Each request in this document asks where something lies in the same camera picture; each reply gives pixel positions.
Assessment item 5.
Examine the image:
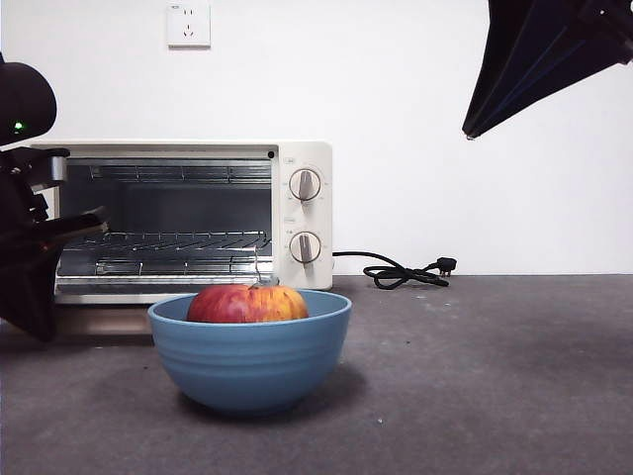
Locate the black power cable with plug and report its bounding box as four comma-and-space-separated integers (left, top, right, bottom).
331, 250, 457, 291

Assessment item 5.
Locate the glass oven door with handle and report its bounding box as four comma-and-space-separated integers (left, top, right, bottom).
48, 274, 278, 337

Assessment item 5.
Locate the blue ribbed bowl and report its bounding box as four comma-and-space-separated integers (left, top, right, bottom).
146, 289, 353, 416

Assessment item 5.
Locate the cream oven knob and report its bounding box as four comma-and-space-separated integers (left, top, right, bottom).
288, 167, 323, 203
288, 231, 322, 266

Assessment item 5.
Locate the red yellow apple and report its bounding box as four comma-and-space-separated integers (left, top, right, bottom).
186, 284, 310, 324

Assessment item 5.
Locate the white wall socket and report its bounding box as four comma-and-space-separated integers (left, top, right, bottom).
166, 2, 212, 49

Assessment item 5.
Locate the metal wire oven rack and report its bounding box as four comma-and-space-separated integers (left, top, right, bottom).
68, 230, 273, 276

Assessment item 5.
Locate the cream Toshiba toaster oven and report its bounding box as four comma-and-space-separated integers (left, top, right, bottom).
29, 140, 333, 306

